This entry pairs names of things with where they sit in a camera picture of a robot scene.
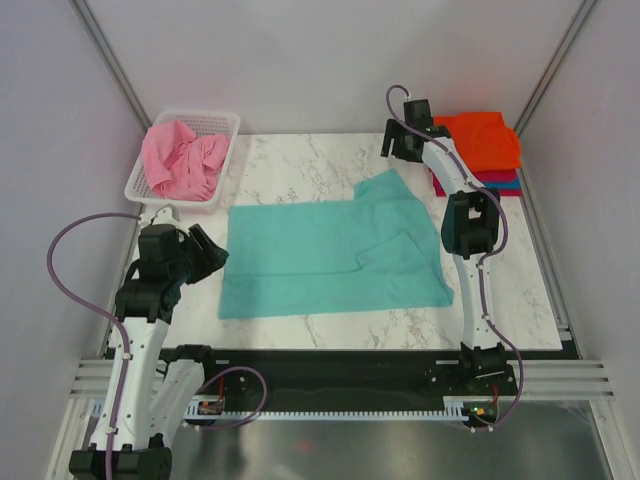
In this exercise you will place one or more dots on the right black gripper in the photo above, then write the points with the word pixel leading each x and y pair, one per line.
pixel 392 130

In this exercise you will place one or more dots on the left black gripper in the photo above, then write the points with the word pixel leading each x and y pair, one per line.
pixel 210 257

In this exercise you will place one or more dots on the teal t shirt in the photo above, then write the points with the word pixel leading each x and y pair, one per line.
pixel 377 251

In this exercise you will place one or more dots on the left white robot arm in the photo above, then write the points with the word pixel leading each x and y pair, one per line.
pixel 132 439

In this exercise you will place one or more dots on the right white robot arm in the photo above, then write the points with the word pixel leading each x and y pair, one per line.
pixel 473 229

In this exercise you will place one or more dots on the bottom magenta folded t shirt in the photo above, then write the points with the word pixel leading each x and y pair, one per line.
pixel 439 191

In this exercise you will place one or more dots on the pink t shirt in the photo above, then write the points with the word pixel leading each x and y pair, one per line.
pixel 179 165

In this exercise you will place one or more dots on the orange folded t shirt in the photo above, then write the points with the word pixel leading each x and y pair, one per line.
pixel 483 140

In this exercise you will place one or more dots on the blue folded t shirt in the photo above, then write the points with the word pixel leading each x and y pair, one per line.
pixel 509 188

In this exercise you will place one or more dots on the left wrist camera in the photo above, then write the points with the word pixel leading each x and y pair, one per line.
pixel 167 214

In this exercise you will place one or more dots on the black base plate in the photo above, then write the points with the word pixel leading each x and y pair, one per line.
pixel 329 380

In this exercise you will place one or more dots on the white slotted cable duct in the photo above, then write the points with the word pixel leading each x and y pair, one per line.
pixel 451 411

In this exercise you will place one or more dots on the right aluminium frame post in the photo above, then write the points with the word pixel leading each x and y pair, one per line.
pixel 560 54

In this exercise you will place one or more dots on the aluminium frame post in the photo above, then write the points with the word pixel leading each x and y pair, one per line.
pixel 108 56
pixel 560 54

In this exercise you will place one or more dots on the left aluminium frame post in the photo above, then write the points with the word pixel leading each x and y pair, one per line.
pixel 108 56

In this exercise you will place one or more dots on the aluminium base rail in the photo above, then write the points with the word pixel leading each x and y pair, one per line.
pixel 544 380

